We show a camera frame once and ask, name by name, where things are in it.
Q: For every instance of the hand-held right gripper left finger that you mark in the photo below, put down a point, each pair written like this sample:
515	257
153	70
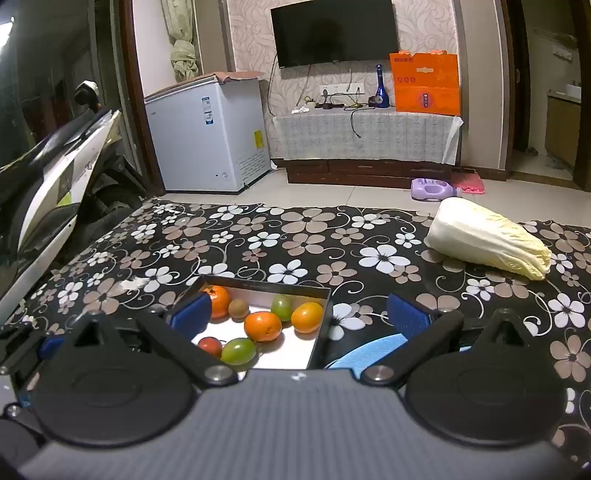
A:
190	318

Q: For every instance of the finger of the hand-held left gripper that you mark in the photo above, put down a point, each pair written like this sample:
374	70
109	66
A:
51	347

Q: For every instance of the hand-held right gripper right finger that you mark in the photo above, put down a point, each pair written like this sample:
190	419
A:
408	319

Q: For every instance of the large mandarin with stem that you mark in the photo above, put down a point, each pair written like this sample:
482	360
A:
220	302

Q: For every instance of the brown kiwi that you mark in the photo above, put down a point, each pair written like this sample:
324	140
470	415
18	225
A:
238	309

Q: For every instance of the blue plate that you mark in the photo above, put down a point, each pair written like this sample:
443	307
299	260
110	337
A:
364	355

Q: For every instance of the green and red tomato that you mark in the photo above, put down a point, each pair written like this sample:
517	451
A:
238	351

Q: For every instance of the dimpled orange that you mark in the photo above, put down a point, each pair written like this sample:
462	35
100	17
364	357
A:
263	326

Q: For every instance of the black cardboard box white inside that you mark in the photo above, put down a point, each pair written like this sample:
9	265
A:
286	350

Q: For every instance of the smooth orange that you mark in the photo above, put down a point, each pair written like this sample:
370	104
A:
307	318

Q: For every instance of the napa cabbage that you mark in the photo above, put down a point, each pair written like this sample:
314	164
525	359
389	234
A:
485	240

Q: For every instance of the purple plastic toy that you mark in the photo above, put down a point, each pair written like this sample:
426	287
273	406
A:
431	190

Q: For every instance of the black floral tablecloth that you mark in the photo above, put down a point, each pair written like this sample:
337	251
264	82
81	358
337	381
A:
300	244

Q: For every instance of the pink slippers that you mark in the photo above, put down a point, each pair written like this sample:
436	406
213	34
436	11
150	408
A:
468	182

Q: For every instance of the dark wooden television cabinet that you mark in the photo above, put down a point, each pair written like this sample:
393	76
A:
351	170

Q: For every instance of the white electric scooter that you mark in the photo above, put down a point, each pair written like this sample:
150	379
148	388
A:
51	175

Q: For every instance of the white chest freezer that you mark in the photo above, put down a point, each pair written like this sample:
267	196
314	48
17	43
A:
203	138

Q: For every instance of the small black round gadget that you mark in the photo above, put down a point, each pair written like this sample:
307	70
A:
373	101

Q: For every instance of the blue glass bottle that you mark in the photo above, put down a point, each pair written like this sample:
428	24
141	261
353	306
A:
381	94

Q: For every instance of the orange gift box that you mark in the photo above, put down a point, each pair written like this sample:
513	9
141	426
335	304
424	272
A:
425	85

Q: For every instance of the white crumpled paper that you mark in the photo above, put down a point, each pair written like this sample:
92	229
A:
300	110

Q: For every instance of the wooden kitchen cabinet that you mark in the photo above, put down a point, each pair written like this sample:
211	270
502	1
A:
561	131

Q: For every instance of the brown cardboard sheet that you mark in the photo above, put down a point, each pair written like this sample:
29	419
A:
235	76

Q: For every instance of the knotted beige curtain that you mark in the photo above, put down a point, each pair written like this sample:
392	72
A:
184	55

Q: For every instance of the white wall power strip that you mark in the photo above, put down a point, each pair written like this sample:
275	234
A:
341	87

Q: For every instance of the black wall television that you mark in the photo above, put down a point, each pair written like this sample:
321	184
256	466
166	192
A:
332	32

